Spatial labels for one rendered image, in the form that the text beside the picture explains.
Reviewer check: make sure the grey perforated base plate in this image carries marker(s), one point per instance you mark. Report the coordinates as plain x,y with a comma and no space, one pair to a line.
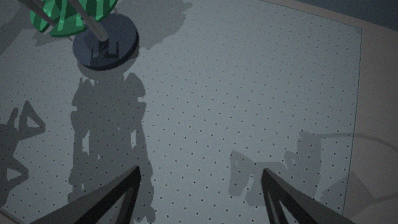
216,91

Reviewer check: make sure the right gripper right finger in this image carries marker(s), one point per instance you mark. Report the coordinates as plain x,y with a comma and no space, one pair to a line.
302,207

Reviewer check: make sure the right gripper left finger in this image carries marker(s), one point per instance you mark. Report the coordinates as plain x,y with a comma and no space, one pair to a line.
91,207

